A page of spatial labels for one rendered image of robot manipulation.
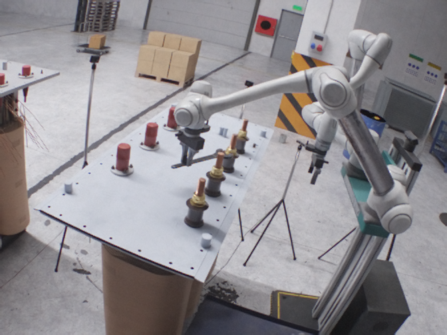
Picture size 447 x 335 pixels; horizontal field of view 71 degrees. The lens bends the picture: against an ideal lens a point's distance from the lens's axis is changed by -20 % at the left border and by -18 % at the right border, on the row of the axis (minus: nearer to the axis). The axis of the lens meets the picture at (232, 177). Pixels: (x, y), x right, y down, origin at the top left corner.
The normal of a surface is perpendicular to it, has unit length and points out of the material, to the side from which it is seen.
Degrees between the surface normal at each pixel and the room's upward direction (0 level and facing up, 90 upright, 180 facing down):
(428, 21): 90
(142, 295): 90
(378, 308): 0
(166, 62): 90
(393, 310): 0
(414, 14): 90
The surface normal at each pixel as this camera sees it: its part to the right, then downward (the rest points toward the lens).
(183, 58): -0.19, 0.43
